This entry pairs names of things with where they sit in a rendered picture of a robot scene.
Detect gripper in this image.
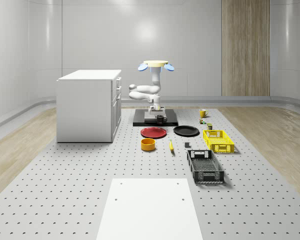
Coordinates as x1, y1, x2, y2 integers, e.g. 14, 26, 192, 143
148, 105, 166, 117

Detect black mug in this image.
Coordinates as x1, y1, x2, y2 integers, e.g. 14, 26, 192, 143
155, 114, 168, 126

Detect black stove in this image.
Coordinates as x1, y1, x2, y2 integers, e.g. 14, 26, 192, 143
132, 108, 180, 127

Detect red plate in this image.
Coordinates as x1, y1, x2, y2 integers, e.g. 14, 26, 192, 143
140, 126, 168, 139

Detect yellow bowl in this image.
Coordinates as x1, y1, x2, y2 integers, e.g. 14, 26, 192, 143
140, 138, 157, 152

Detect black plate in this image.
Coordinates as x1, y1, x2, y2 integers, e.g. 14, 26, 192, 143
173, 125, 200, 137

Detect white cabinet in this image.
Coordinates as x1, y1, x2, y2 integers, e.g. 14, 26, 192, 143
56, 69, 123, 144

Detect yellow basket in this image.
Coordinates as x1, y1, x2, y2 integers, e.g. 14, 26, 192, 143
202, 129, 236, 154

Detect dark grey basket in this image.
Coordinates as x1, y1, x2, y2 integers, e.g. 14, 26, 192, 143
186, 149, 226, 185

